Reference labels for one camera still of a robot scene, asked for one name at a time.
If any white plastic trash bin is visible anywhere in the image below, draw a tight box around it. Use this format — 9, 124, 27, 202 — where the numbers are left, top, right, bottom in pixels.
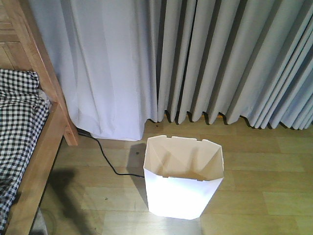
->
143, 135, 224, 220

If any white sheer curtain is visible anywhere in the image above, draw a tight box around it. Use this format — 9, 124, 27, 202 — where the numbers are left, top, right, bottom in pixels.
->
29, 0, 157, 141

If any grey pleated curtain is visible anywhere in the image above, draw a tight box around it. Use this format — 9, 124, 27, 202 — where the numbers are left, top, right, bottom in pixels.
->
136, 0, 313, 130

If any black white checkered bedding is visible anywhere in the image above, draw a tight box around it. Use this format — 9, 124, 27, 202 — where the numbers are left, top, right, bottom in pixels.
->
0, 69, 51, 230

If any grey rug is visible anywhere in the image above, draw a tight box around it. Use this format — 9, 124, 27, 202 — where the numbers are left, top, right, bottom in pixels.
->
29, 208, 48, 235

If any black outlet cord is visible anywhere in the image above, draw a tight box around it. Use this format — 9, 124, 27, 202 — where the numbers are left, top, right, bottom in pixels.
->
77, 129, 145, 178

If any wooden bed frame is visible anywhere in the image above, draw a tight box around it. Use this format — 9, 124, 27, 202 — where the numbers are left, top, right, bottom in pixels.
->
0, 0, 78, 235

